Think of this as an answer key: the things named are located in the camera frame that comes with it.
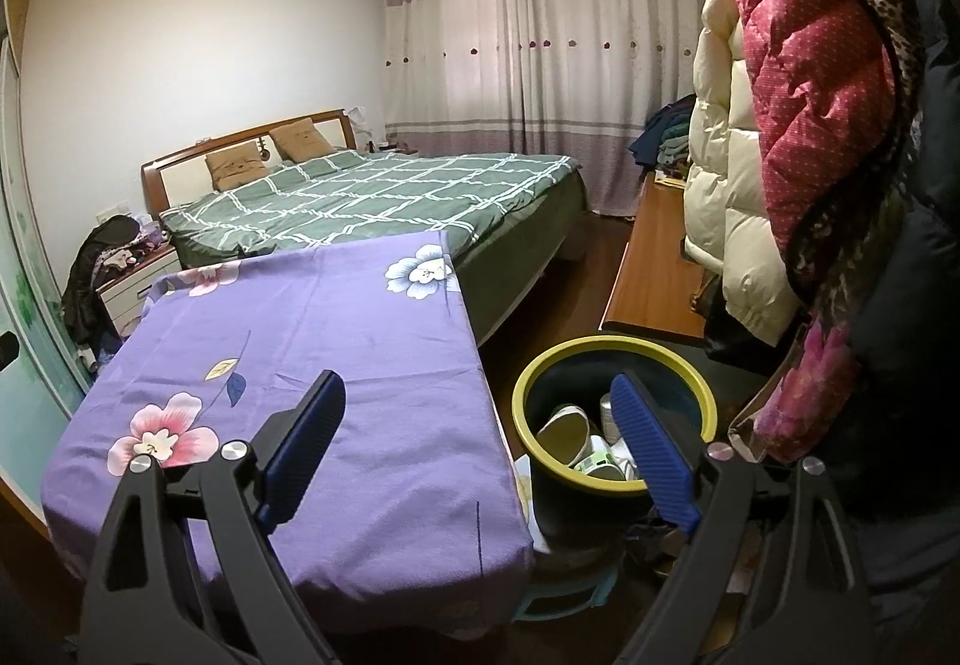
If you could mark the pink floral garment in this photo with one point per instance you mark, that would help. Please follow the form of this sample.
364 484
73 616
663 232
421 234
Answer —
817 380

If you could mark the dark jacket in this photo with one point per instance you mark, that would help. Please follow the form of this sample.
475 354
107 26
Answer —
922 260

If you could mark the brown handbag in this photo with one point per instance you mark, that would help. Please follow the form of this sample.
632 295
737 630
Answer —
709 294

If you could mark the green plastic stool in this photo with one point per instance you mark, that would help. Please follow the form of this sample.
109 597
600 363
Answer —
570 597

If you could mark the green and white wipes pack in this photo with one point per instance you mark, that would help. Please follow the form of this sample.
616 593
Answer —
600 462

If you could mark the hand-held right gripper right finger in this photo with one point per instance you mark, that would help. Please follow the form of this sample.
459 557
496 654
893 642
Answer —
656 455

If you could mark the red dotted quilted jacket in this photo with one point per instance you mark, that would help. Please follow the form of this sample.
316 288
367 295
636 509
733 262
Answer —
817 110

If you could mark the purple floral tablecloth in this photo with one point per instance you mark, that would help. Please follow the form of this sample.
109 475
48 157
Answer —
360 335

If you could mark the bed with green plaid cover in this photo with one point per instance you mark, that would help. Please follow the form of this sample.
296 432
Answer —
390 193

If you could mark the wardrobe sliding door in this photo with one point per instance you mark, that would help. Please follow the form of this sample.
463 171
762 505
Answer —
30 335

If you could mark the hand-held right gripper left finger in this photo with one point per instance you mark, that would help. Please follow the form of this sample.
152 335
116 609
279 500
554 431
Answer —
300 455

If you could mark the white nightstand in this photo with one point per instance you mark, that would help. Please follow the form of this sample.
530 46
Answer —
131 294

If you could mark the pile of clothes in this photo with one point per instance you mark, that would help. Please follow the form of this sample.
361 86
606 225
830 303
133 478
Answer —
664 133

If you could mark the cream puffer jacket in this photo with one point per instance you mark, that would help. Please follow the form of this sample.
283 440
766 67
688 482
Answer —
727 223

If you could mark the black jacket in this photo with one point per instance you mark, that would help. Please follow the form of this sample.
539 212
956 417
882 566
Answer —
82 283

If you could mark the dark bin with yellow rim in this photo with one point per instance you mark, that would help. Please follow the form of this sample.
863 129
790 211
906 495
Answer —
570 515

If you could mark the white tissue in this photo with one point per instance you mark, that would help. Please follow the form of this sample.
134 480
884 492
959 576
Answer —
562 425

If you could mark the low wooden cabinet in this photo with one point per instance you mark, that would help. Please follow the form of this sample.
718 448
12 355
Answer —
652 260

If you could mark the pink and white curtain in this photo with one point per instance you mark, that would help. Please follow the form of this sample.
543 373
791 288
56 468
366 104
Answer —
540 73

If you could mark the brown pillow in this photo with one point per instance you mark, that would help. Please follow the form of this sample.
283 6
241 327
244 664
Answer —
236 169
304 140

